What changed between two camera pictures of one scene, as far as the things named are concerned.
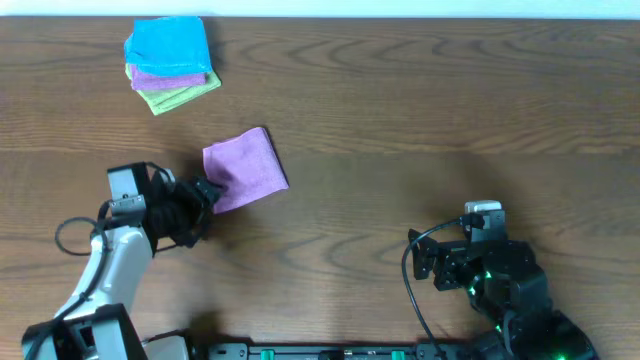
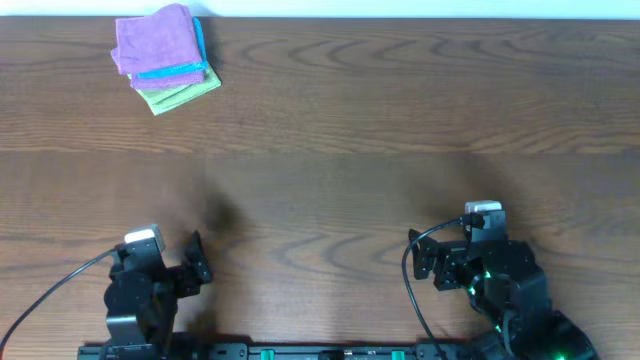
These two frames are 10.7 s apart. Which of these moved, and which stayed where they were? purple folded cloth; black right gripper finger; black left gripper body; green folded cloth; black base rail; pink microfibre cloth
Moved: pink microfibre cloth; black left gripper body
Stayed: green folded cloth; purple folded cloth; black right gripper finger; black base rail
